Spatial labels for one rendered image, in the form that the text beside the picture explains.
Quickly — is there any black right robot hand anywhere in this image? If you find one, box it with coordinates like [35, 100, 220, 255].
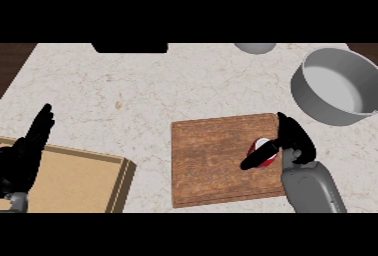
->
[239, 111, 317, 171]

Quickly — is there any brown wooden cutting board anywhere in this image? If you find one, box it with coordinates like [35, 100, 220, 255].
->
[170, 112, 288, 209]

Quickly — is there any grey round bowl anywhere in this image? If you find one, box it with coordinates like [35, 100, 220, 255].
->
[233, 42, 277, 55]

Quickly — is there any grey metal pot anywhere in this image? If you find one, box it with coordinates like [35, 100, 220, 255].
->
[289, 47, 378, 127]

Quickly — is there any open pale wooden drawer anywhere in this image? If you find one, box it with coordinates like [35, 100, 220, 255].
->
[0, 135, 137, 214]

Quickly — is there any black appliance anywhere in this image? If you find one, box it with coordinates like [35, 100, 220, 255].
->
[90, 42, 170, 54]

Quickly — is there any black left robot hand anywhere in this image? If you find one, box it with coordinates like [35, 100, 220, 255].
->
[0, 103, 56, 200]

